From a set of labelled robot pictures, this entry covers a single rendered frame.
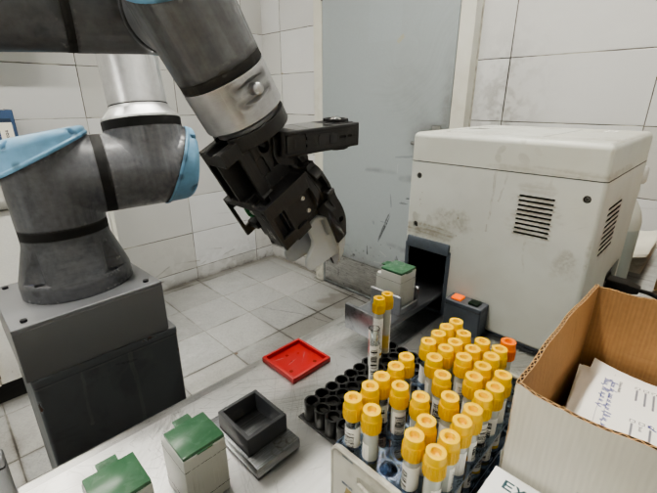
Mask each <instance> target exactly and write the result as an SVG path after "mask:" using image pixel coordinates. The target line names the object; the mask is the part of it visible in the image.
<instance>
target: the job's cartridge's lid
mask: <svg viewBox="0 0 657 493"><path fill-rule="evenodd" d="M381 264H382V265H384V266H381V269H383V270H386V271H388V272H391V273H394V274H397V275H400V276H403V275H405V274H409V273H411V272H413V270H415V269H416V266H414V265H411V264H407V263H404V262H401V261H398V260H395V261H393V262H391V261H388V260H387V261H385V262H383V263H381Z"/></svg>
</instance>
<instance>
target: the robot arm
mask: <svg viewBox="0 0 657 493"><path fill-rule="evenodd" d="M0 52H38V53H78V54H95V55H96V59H97V63H98V67H99V72H100V76H101V79H102V83H103V87H104V92H105V96H106V100H107V104H108V111H107V112H106V113H105V115H104V116H103V117H102V118H101V120H100V123H101V127H102V131H103V133H102V134H90V135H87V130H86V129H85V128H84V126H83V125H74V126H69V127H64V128H58V129H53V130H47V131H42V132H37V133H31V134H26V135H21V136H17V137H12V138H7V139H3V140H0V187H1V190H2V193H3V196H4V199H5V202H6V205H7V207H8V210H9V213H10V216H11V219H12V222H13V225H14V228H15V231H16V233H17V236H18V239H19V243H20V247H21V251H20V265H19V278H18V286H19V290H20V293H21V296H22V299H23V300H24V301H25V302H27V303H31V304H40V305H47V304H59V303H66V302H72V301H76V300H80V299H84V298H88V297H91V296H94V295H97V294H100V293H103V292H106V291H109V290H112V289H114V288H116V287H118V286H119V285H121V284H123V283H124V282H126V281H127V280H128V279H129V278H130V277H131V276H132V273H133V270H132V266H131V262H130V259H129V257H128V255H127V254H126V252H125V251H124V249H123V248H122V246H121V245H120V243H119V242H118V240H117V239H116V237H115V236H114V234H113V233H112V231H111V230H110V225H109V223H108V219H107V214H106V212H108V211H114V210H120V209H126V208H132V207H138V206H145V205H151V204H157V203H163V202H165V203H171V202H173V201H177V200H182V199H187V198H189V197H191V196H192V195H193V194H194V193H195V191H196V189H197V185H198V180H199V155H200V156H201V157H202V159H203V160H204V162H205V163H206V165H207V166H208V168H209V169H210V171H211V172H212V173H213V175H214V176H215V178H216V179H217V181H218V182H219V184H220V185H221V187H222V188H223V190H224V191H225V193H226V194H227V196H226V197H225V198H224V199H223V201H224V202H225V204H226V205H227V207H228V208H229V209H230V210H231V211H232V213H233V214H234V216H235V217H236V219H237V220H238V222H239V223H240V225H241V227H242V228H243V229H244V231H245V232H246V234H247V235H249V234H250V233H251V232H252V231H254V230H255V229H260V228H261V229H262V231H263V232H264V234H265V235H267V236H268V237H269V239H270V240H271V243H272V244H275V245H277V246H280V247H284V248H285V258H286V259H287V260H288V261H290V262H293V261H296V260H297V259H299V258H300V257H302V256H304V255H305V254H307V256H306V258H305V265H306V267H307V269H309V270H314V269H316V268H317V267H319V266H320V265H321V264H323V263H324V262H325V261H327V260H328V261H329V262H331V263H334V264H335V265H336V264H337V263H338V262H339V260H340V259H341V257H342V254H343V251H344V245H345V235H346V216H345V212H344V209H343V207H342V205H341V203H340V201H339V199H338V198H337V196H336V194H335V191H334V188H332V187H331V186H330V183H329V180H328V179H327V177H326V176H325V174H324V172H323V171H322V170H321V168H320V167H319V166H318V165H316V164H315V163H314V162H313V161H312V160H309V159H308V155H309V154H313V153H319V152H324V151H330V150H333V151H338V150H345V149H348V147H351V146H357V145H358V143H359V122H353V121H349V120H348V118H346V117H339V116H333V117H325V118H323V120H320V121H311V122H302V123H293V124H286V122H287V113H286V111H285V108H284V106H283V103H282V102H281V101H280V98H281V95H280V93H279V90H278V88H277V86H276V84H275V82H274V80H273V77H272V75H271V73H270V72H269V70H268V68H267V65H266V63H265V61H264V59H263V57H262V55H261V52H260V50H259V48H258V46H257V43H256V41H255V39H254V37H253V35H252V33H251V30H250V28H249V26H248V24H247V22H246V19H245V17H244V15H243V13H242V11H241V7H240V5H239V3H238V1H237V0H0ZM158 56H159V57H160V59H161V60H162V62H163V63H164V65H165V67H166V68H167V70H168V71H169V73H170V74H171V76H172V78H173V79H174V81H175V82H176V84H177V86H178V87H179V88H180V90H181V92H182V93H183V96H184V97H185V99H186V100H187V102H188V104H189V105H190V107H191V108H192V110H193V111H194V113H195V115H196V116H197V118H198V120H199V122H200V123H201V125H202V126H203V128H204V129H205V131H206V133H207V134H208V135H210V136H213V139H214V141H213V142H211V143H210V144H209V145H207V146H206V147H205V148H204V149H202V150H201V151H199V150H198V143H197V139H196V134H195V132H194V130H193V129H192V128H191V127H188V126H182V122H181V117H180V115H179V114H178V113H177V112H175V111H174V110H172V109H171V108H170V107H169V106H168V105H167V100H166V95H165V90H164V85H163V80H162V75H161V71H160V66H159V61H158ZM235 206H239V207H242V208H244V210H245V212H246V214H247V215H248V216H250V218H249V219H248V220H247V223H246V224H245V225H244V223H243V222H242V220H241V218H240V217H239V215H238V214H237V212H236V211H235V209H234V207H235Z"/></svg>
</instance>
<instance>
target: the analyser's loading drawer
mask: <svg viewBox="0 0 657 493"><path fill-rule="evenodd" d="M371 288H372V290H371V301H370V302H369V303H367V304H365V305H363V306H361V307H358V306H356V305H354V304H351V303H349V302H346V303H345V327H346V328H348V329H350V330H352V331H354V332H356V333H358V334H360V335H362V336H365V337H367V338H369V326H372V323H373V312H372V303H373V297H374V296H376V295H381V294H382V292H383V290H381V289H378V288H376V287H373V286H371ZM442 292H443V284H442V283H439V282H436V281H433V280H430V279H427V278H424V277H421V276H418V277H416V282H415V294H414V301H412V302H410V303H409V304H407V305H405V306H404V307H402V308H401V306H402V297H400V296H397V295H395V294H393V299H394V302H393V308H392V309H391V327H390V329H392V328H393V327H395V326H396V325H398V324H400V323H401V322H403V321H404V320H406V319H407V318H409V317H411V316H412V315H414V314H415V313H417V312H418V311H419V310H421V309H422V308H424V307H425V306H427V305H428V304H430V303H432V302H433V301H435V300H436V299H438V298H439V297H441V296H442Z"/></svg>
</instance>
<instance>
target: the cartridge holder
mask: <svg viewBox="0 0 657 493"><path fill-rule="evenodd" d="M211 421H212V422H214V423H215V424H216V425H217V426H218V427H219V428H220V429H221V430H222V432H223V433H224V436H225V443H226V445H227V446H228V447H229V448H230V449H231V451H232V452H233V453H234V454H235V455H236V456H237V457H238V458H239V459H240V460H241V461H242V462H243V463H244V464H245V465H246V466H247V467H248V469H249V470H250V471H251V472H252V473H253V474H254V475H255V476H256V477H257V478H258V479H259V478H260V477H261V476H262V475H264V474H265V473H266V472H268V471H269V470H270V469H272V468H273V467H274V466H276V465H277V464H278V463H279V462H281V461H282V460H283V459H284V458H286V457H287V456H288V455H290V454H291V453H292V452H293V451H295V450H296V449H297V448H299V447H300V441H299V437H298V436H296V435H295V434H294V433H293V432H292V431H291V430H289V429H288V428H287V427H286V413H284V412H283V411H282V410H281V409H279V408H278V407H277V406H276V405H275V404H273V403H272V402H271V401H270V400H268V399H267V398H266V397H265V396H263V395H262V394H261V393H260V392H258V391H257V390H256V389H255V390H253V391H251V392H249V393H248V394H247V395H245V396H244V397H242V398H240V399H239V400H237V401H235V402H234V403H232V404H230V405H228V406H227V407H225V408H223V409H222V410H220V411H218V416H216V417H215V418H213V419H211Z"/></svg>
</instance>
